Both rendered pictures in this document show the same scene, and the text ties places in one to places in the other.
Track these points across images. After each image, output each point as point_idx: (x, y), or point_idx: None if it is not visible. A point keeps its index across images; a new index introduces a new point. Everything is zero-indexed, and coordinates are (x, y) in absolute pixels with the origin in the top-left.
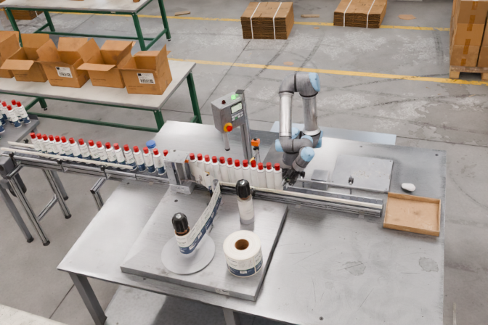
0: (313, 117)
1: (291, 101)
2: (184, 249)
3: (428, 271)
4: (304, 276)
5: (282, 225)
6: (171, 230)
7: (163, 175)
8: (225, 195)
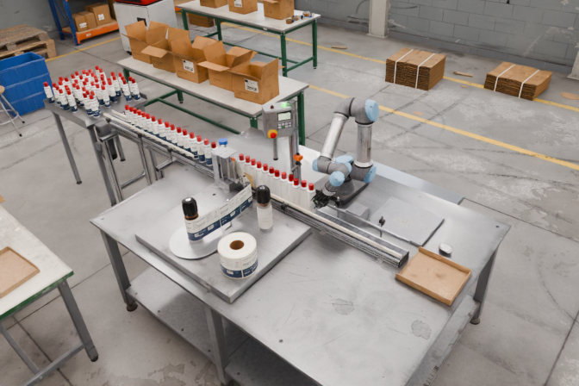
0: (364, 148)
1: (342, 124)
2: (189, 235)
3: (416, 336)
4: (289, 297)
5: (296, 245)
6: None
7: None
8: None
